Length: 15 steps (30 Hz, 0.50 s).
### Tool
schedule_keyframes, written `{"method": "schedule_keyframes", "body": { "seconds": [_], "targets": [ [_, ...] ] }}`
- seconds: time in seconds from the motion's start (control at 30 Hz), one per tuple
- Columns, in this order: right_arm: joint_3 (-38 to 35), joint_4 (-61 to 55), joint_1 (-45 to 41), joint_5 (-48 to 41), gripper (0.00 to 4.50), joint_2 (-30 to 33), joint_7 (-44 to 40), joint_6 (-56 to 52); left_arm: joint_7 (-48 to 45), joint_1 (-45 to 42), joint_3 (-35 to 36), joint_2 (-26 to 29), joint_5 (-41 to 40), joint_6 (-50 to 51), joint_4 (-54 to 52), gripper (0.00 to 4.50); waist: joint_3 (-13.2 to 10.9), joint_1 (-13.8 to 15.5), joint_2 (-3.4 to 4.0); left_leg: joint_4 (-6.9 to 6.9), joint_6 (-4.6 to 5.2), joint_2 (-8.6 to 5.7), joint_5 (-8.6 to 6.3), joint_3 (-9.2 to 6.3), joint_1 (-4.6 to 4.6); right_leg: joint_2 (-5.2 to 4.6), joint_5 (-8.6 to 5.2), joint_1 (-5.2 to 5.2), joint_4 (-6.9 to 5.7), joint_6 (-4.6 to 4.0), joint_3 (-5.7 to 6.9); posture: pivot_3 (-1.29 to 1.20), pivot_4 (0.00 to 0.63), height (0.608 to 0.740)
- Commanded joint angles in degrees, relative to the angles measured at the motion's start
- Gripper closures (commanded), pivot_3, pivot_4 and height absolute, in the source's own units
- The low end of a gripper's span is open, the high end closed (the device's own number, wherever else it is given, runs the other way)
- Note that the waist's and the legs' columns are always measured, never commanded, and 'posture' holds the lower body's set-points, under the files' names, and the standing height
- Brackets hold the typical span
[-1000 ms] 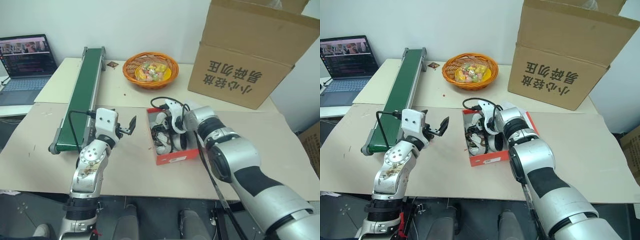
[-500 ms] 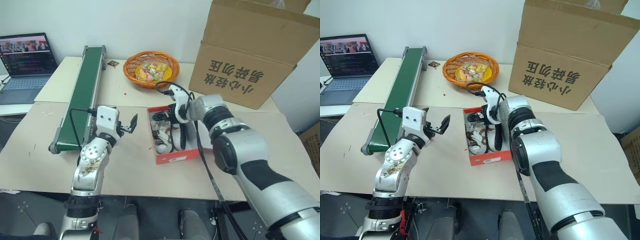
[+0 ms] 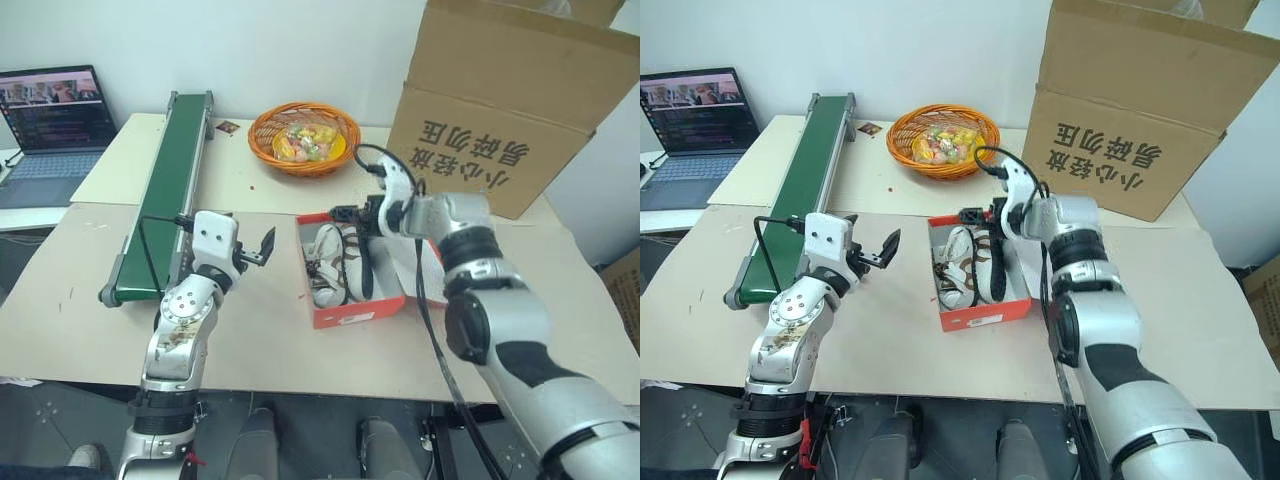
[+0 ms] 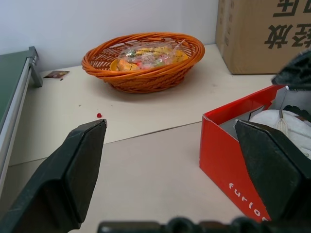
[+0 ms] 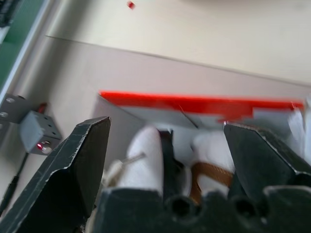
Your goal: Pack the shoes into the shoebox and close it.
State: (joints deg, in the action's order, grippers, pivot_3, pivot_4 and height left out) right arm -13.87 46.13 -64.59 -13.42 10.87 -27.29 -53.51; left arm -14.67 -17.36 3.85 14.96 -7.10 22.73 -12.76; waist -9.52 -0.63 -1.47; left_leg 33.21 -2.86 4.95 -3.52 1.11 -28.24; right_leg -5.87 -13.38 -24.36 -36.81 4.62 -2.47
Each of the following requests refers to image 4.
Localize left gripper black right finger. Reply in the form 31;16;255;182
234;120;311;223

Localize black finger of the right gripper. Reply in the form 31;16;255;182
271;50;311;92

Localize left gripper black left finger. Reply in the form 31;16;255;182
0;118;108;233

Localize white item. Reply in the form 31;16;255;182
249;86;311;160

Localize red cardboard box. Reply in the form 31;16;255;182
199;84;311;223

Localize brown cardboard carton black print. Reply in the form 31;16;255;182
215;0;311;75

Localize small brown wrapper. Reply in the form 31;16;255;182
43;70;70;80

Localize cream table board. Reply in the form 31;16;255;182
7;43;280;168

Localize orange wicker basket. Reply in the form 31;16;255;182
81;32;206;94

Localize clear bag of colourful sweets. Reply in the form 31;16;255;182
116;40;189;72

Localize green conveyor belt grey frame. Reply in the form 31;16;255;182
0;46;44;195

